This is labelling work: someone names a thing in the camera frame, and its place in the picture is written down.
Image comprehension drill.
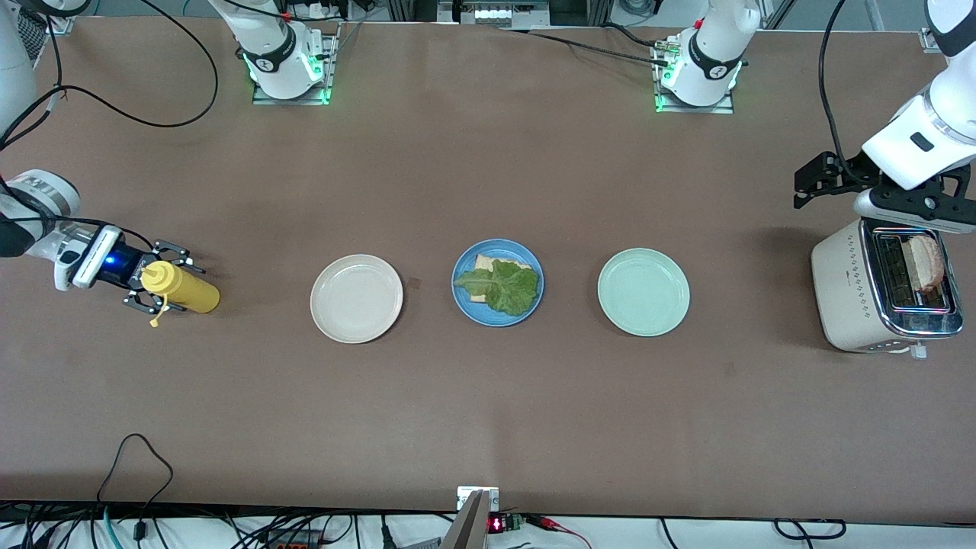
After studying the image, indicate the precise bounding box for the yellow squeeze bottle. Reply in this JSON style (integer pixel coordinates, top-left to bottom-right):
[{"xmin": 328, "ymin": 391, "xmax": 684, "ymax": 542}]
[{"xmin": 140, "ymin": 260, "xmax": 221, "ymax": 329}]

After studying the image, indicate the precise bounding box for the cream and chrome toaster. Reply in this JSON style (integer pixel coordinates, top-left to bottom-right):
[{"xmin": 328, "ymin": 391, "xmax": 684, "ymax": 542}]
[{"xmin": 811, "ymin": 213, "xmax": 965, "ymax": 359}]

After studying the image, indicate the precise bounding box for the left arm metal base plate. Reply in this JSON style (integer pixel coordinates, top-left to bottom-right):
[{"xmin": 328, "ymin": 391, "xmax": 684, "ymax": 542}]
[{"xmin": 654, "ymin": 46, "xmax": 735, "ymax": 115}]

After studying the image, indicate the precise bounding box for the dark mesh fabric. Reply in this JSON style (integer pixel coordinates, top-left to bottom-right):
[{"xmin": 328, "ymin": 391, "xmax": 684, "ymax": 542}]
[{"xmin": 15, "ymin": 8, "xmax": 48, "ymax": 66}]

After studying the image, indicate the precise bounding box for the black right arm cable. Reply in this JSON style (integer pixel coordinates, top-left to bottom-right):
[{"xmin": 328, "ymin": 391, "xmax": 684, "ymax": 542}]
[{"xmin": 0, "ymin": 0, "xmax": 220, "ymax": 264}]

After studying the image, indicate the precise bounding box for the light green plate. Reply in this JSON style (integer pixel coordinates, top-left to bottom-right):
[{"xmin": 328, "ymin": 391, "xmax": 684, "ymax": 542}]
[{"xmin": 597, "ymin": 248, "xmax": 691, "ymax": 338}]

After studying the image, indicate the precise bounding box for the thin black looped cable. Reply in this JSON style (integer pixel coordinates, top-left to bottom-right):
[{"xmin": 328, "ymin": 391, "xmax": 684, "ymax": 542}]
[{"xmin": 96, "ymin": 433, "xmax": 175, "ymax": 508}]

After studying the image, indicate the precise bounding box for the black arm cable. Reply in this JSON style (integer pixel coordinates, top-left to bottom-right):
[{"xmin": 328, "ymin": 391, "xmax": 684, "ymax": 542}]
[
  {"xmin": 818, "ymin": 0, "xmax": 874, "ymax": 184},
  {"xmin": 0, "ymin": 0, "xmax": 220, "ymax": 264}
]

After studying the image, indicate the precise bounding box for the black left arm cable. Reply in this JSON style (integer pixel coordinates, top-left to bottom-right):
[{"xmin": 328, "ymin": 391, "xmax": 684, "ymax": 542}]
[{"xmin": 818, "ymin": 0, "xmax": 874, "ymax": 184}]

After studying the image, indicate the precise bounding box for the small metal camera bracket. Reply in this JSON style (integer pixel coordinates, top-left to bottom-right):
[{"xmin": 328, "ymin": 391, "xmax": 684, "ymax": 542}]
[{"xmin": 457, "ymin": 486, "xmax": 500, "ymax": 513}]

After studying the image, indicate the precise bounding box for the grey aluminium bar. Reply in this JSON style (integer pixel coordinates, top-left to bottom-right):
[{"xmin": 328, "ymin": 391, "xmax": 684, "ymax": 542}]
[{"xmin": 441, "ymin": 490, "xmax": 491, "ymax": 549}]

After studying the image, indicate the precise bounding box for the red clip wire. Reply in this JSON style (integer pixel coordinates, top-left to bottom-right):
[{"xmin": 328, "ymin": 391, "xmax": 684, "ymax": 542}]
[{"xmin": 525, "ymin": 514, "xmax": 594, "ymax": 549}]

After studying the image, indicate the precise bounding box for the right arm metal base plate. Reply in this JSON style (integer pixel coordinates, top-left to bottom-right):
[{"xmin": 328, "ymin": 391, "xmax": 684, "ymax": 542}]
[{"xmin": 252, "ymin": 23, "xmax": 339, "ymax": 106}]

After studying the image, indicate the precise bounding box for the black cable across table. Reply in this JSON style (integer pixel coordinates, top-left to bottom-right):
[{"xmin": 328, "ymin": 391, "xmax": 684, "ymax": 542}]
[{"xmin": 488, "ymin": 27, "xmax": 672, "ymax": 68}]

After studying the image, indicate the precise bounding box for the brown-crusted bread slice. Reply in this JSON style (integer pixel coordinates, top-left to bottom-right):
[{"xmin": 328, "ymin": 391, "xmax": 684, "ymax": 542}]
[
  {"xmin": 467, "ymin": 254, "xmax": 532, "ymax": 304},
  {"xmin": 906, "ymin": 235, "xmax": 947, "ymax": 293}
]

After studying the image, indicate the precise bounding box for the black coiled cable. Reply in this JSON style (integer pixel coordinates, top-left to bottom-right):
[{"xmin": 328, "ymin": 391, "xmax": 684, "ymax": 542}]
[{"xmin": 774, "ymin": 518, "xmax": 847, "ymax": 541}]

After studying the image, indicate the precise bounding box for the grey metal box with lights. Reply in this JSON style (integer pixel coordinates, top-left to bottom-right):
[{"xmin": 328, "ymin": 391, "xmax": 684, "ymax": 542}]
[{"xmin": 437, "ymin": 0, "xmax": 551, "ymax": 26}]

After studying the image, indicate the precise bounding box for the green lettuce leaf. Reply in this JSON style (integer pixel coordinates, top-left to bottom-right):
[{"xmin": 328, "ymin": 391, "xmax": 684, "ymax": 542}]
[{"xmin": 454, "ymin": 259, "xmax": 541, "ymax": 318}]

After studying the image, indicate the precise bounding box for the beige plate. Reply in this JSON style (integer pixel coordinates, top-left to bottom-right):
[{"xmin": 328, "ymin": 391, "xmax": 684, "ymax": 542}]
[{"xmin": 310, "ymin": 254, "xmax": 404, "ymax": 345}]

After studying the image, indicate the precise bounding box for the blue plate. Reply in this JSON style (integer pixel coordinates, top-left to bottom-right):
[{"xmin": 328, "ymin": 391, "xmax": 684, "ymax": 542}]
[{"xmin": 451, "ymin": 239, "xmax": 545, "ymax": 328}]

